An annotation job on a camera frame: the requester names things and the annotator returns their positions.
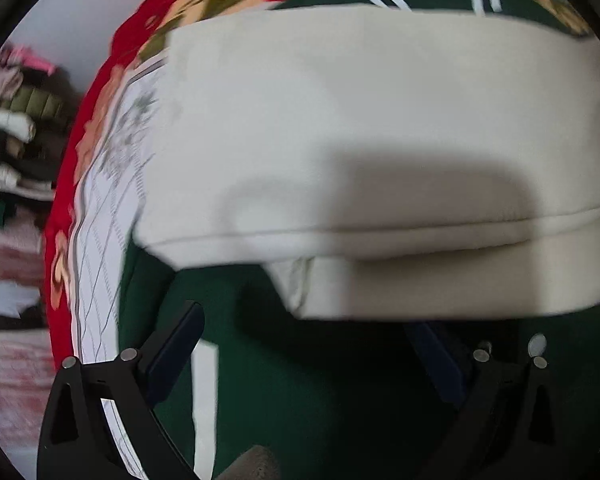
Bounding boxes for red floral blanket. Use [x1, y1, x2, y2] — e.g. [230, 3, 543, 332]
[42, 0, 596, 376]

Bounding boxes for white quilted floral mat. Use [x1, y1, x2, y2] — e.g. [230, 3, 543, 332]
[70, 55, 221, 480]

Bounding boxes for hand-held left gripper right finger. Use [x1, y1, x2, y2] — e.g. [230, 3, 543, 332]
[405, 320, 600, 480]

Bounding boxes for rack of hanging clothes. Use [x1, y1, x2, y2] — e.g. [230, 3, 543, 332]
[0, 45, 86, 201]

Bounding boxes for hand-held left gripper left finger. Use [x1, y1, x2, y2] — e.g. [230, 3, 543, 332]
[36, 300, 206, 480]

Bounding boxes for green and cream varsity jacket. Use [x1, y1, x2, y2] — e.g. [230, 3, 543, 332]
[117, 0, 600, 480]

